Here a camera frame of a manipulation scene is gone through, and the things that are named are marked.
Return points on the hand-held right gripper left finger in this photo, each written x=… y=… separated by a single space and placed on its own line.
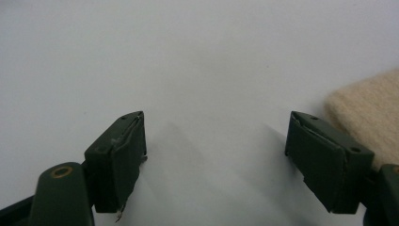
x=119 y=166

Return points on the beige knit glove orange fingertips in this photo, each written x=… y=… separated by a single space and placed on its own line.
x=373 y=116

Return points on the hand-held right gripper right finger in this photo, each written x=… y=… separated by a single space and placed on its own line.
x=326 y=163

